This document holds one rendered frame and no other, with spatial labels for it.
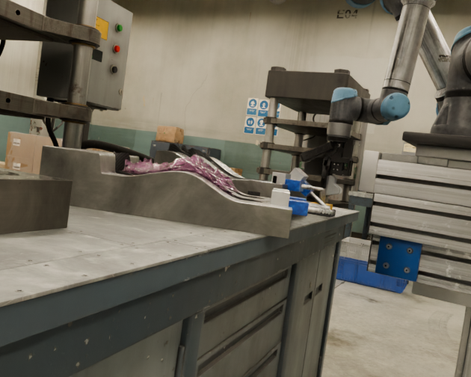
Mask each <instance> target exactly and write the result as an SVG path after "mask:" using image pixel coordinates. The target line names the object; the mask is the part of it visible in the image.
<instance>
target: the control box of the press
mask: <svg viewBox="0 0 471 377"><path fill-rule="evenodd" d="M78 7H79V0H47V4H46V16H47V17H49V18H52V19H57V20H60V21H64V22H68V23H72V24H76V20H77V13H78ZM132 14H133V13H132V12H130V11H128V10H127V9H125V8H123V7H121V6H119V5H118V4H116V3H114V2H113V1H111V0H99V3H98V9H97V16H96V29H98V30H99V31H100V32H101V33H102V36H101V43H100V47H99V48H98V49H93V53H92V59H91V66H90V78H89V84H88V91H87V102H86V105H87V106H88V107H90V108H91V109H92V112H93V110H94V109H98V110H99V111H103V110H106V111H107V110H111V111H119V110H121V105H122V98H123V87H124V81H125V74H126V63H127V57H128V51H129V39H130V33H131V27H132ZM72 57H73V45H72V44H67V43H59V42H43V43H42V49H41V56H40V69H39V76H38V83H37V96H42V97H45V98H47V101H50V102H58V103H60V104H61V103H65V102H67V96H68V90H69V83H70V71H71V64H72ZM89 127H90V123H89V124H86V125H84V128H83V134H82V141H84V140H87V139H88V133H89ZM46 128H47V132H48V133H49V136H50V138H51V140H52V143H53V145H54V147H59V145H58V141H57V139H56V137H55V134H54V132H53V131H52V126H51V118H49V117H46Z"/></svg>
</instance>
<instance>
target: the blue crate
mask: <svg viewBox="0 0 471 377"><path fill-rule="evenodd" d="M367 264H368V261H364V260H358V259H354V258H350V257H343V256H339V264H338V269H337V275H336V279H337V280H341V281H347V282H351V283H357V284H361V285H364V286H370V287H374V288H378V289H384V290H387V291H391V292H397V293H401V292H404V289H405V287H406V286H407V280H403V279H400V278H394V277H390V276H386V275H381V274H377V273H374V272H368V271H366V270H367Z"/></svg>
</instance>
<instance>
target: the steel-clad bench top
mask: <svg viewBox="0 0 471 377"><path fill-rule="evenodd" d="M332 209H335V210H336V214H335V216H333V217H325V216H320V215H313V214H308V213H307V216H298V217H293V218H292V220H291V225H290V230H294V229H298V228H300V227H306V226H309V225H312V224H317V223H320V222H323V221H328V220H331V219H335V218H339V217H342V216H346V215H351V214H354V213H357V212H360V211H356V210H351V209H342V208H337V207H333V208H332ZM263 237H266V235H261V234H255V233H246V232H241V231H236V230H226V229H221V228H216V227H207V226H201V225H196V224H186V223H182V222H176V221H167V220H161V219H156V218H147V217H141V216H136V215H127V214H122V213H116V212H107V211H102V210H96V209H87V208H81V207H77V206H70V210H69V216H68V222H67V228H60V229H52V230H38V231H30V232H22V233H8V234H0V307H3V306H6V305H9V304H14V303H17V302H21V301H25V300H29V299H32V298H37V297H40V296H43V295H48V294H51V293H54V292H60V291H63V290H66V289H71V288H74V287H77V286H82V285H85V284H89V283H93V282H97V281H102V280H105V279H108V278H113V277H116V276H119V275H124V274H128V273H130V272H136V271H139V270H142V269H147V268H150V267H153V266H158V265H161V264H165V263H169V262H173V261H176V260H181V259H184V258H187V257H193V256H195V255H198V254H204V253H207V252H210V251H215V250H218V249H221V248H226V247H229V246H233V245H237V244H241V243H244V242H249V241H252V240H255V239H260V238H263Z"/></svg>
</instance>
